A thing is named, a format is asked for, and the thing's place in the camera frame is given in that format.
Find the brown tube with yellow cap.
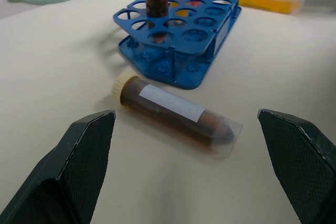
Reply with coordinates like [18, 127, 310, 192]
[111, 71, 244, 159]

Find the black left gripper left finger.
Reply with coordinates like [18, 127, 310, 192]
[0, 109, 117, 224]

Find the blue plastic test tube rack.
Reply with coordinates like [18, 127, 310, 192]
[112, 0, 248, 90]

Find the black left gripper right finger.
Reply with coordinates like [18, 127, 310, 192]
[257, 108, 336, 224]

